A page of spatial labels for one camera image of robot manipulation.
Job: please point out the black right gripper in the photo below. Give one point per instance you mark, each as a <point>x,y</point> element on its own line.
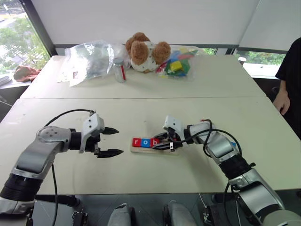
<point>173,139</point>

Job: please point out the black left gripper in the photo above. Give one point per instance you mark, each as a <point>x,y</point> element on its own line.
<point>91,144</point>

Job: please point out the red letter b block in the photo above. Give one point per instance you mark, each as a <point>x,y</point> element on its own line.
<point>154,142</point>

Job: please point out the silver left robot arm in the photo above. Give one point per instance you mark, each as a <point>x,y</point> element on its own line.
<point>35,155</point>

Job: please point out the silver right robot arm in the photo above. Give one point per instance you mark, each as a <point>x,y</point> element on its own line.
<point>221,144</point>

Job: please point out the bystander bare forearm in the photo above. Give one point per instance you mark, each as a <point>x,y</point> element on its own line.
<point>283,86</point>

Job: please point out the blue letter o block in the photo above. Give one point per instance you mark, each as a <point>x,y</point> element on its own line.
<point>146,142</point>

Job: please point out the wooden letter tray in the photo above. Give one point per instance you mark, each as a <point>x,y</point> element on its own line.
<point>145,150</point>

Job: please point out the red letter r block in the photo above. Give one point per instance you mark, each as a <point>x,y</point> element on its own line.
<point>137,142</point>

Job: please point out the bag of coloured blocks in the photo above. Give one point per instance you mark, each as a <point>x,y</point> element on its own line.
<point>177,64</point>

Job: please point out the bystander bare hand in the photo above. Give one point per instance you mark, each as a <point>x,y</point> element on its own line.
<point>283,102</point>

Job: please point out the clear jar with red stick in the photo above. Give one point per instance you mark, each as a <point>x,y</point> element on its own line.
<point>119,70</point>

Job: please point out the grey rounded shape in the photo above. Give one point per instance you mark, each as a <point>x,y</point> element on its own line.
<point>178,214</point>
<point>121,215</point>

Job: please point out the clear plastic bag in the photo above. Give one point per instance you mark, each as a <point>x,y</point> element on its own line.
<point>94,58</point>

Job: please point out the brown and white teddy bear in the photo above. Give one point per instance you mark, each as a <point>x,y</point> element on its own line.
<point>141,55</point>

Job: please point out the reddish brown cloth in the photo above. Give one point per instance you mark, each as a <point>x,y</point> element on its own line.
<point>24,73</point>

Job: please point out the grey flat stack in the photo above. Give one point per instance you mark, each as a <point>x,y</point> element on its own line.
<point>4,80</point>

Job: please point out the person in black shirt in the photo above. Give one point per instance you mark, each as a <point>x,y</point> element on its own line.
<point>292,70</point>

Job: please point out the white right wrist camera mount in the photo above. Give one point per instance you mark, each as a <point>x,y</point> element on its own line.
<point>172,122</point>

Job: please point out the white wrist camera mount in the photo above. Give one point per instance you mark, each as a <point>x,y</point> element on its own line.
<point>172,122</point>
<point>92,123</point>

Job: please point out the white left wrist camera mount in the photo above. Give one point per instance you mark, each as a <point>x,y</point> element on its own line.
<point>92,123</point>

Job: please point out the black metal bracket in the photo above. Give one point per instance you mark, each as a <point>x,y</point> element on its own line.
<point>211,215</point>
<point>80,218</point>

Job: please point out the black window frame post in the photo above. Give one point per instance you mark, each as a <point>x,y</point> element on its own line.
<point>40,26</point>

